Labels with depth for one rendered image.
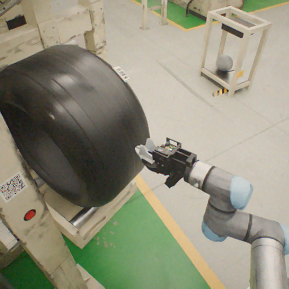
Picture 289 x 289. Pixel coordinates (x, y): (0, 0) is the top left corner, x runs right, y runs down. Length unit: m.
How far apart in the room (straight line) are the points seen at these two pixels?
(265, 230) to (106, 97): 0.55
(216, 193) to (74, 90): 0.47
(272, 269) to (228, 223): 0.15
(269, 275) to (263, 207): 1.71
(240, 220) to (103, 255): 1.40
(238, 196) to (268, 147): 2.16
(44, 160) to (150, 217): 1.11
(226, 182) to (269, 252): 0.18
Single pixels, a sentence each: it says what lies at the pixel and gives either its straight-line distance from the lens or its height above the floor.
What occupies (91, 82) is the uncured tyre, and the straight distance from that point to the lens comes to 0.79.
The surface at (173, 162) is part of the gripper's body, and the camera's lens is 0.74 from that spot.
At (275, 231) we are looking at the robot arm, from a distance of 0.75.
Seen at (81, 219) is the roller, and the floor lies 0.92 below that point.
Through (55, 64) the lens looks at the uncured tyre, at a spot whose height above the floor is 1.47.
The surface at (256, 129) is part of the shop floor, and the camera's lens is 2.97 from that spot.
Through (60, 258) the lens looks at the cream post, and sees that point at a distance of 1.33.
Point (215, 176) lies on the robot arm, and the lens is 0.69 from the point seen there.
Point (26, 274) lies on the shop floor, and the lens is 2.10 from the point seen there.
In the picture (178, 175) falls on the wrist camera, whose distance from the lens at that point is 0.76.
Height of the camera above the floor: 1.85
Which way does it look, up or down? 45 degrees down
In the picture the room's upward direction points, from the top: straight up
